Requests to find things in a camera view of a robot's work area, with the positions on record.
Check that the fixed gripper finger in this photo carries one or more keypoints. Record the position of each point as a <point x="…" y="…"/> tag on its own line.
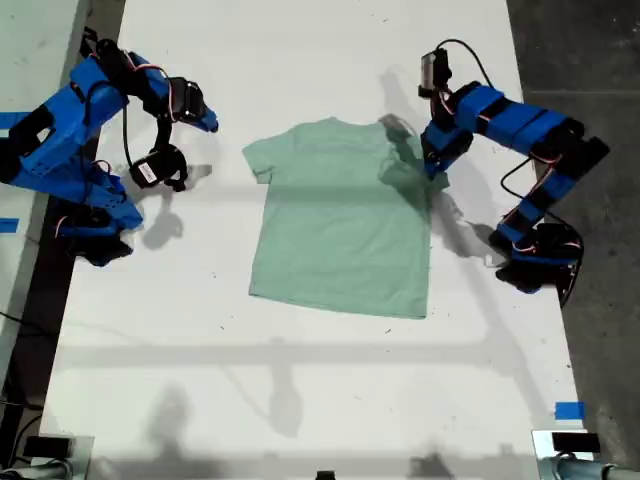
<point x="206" y="125"/>

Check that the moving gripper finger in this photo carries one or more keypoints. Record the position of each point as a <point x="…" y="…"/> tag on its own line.
<point x="211" y="115"/>

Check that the pale green T-shirt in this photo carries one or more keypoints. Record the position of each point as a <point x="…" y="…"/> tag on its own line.
<point x="340" y="225"/>

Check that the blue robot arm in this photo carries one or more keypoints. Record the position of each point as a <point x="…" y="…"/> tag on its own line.
<point x="510" y="122"/>
<point x="60" y="130"/>

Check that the short blue tape strip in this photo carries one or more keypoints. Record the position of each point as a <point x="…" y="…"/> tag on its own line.
<point x="9" y="226"/>

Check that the blue tape patch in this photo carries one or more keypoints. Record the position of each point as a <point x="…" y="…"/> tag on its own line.
<point x="570" y="410"/>

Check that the shiny metal plate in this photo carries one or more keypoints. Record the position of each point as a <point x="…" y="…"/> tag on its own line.
<point x="82" y="457"/>
<point x="542" y="457"/>

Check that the small black box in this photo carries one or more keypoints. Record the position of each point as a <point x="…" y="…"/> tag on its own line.
<point x="46" y="446"/>
<point x="576" y="443"/>

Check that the small black block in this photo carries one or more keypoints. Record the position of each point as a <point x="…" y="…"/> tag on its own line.
<point x="326" y="475"/>

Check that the grey metal pipe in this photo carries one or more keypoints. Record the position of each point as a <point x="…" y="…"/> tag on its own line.
<point x="580" y="470"/>

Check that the gripper camera stalk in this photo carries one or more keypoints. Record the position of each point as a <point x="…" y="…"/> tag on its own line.
<point x="177" y="170"/>
<point x="425" y="91"/>

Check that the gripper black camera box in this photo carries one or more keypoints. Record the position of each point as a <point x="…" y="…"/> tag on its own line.
<point x="147" y="171"/>
<point x="431" y="72"/>

